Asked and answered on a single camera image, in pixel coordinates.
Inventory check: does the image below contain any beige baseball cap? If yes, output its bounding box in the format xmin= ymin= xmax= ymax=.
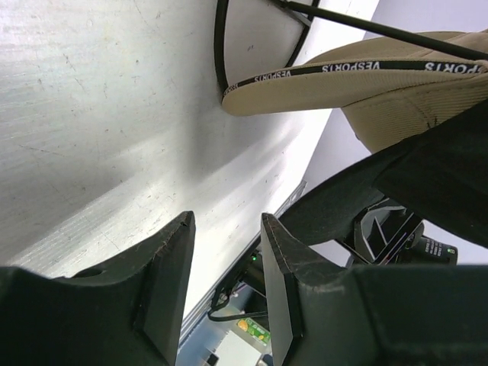
xmin=222 ymin=37 xmax=487 ymax=153

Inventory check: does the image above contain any black wire hat stand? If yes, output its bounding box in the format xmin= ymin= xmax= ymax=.
xmin=213 ymin=0 xmax=487 ymax=92

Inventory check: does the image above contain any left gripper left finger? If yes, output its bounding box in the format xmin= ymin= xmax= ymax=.
xmin=1 ymin=211 xmax=195 ymax=365

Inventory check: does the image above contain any black NY baseball cap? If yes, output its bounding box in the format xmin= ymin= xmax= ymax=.
xmin=262 ymin=101 xmax=487 ymax=247

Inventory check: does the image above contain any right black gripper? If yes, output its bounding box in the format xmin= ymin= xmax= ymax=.
xmin=338 ymin=197 xmax=422 ymax=265

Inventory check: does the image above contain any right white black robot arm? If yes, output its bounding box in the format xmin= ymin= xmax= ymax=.
xmin=210 ymin=198 xmax=458 ymax=310

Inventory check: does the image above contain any aluminium frame rail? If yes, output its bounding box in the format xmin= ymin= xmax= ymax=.
xmin=178 ymin=234 xmax=265 ymax=352

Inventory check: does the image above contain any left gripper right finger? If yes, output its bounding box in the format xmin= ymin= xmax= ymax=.
xmin=261 ymin=213 xmax=487 ymax=365

